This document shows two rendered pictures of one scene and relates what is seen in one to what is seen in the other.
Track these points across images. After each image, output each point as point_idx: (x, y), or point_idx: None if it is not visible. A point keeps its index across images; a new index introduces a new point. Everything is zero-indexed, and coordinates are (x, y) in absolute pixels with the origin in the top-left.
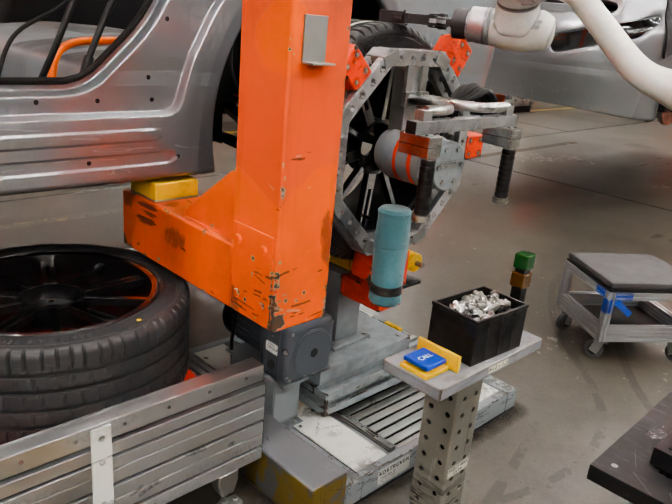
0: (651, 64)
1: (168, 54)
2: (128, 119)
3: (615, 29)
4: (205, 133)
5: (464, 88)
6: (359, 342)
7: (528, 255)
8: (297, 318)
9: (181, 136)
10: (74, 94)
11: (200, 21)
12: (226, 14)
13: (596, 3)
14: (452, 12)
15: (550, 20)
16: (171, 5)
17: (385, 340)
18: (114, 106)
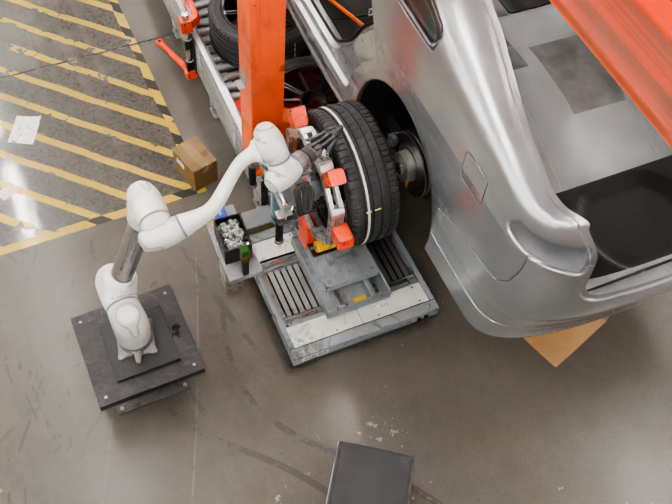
0: (204, 205)
1: (351, 62)
2: (334, 69)
3: (219, 183)
4: None
5: (302, 184)
6: (325, 257)
7: (241, 248)
8: None
9: (345, 97)
10: (330, 43)
11: (361, 62)
12: (362, 69)
13: (228, 168)
14: (464, 219)
15: (266, 177)
16: (354, 45)
17: (324, 272)
18: (337, 61)
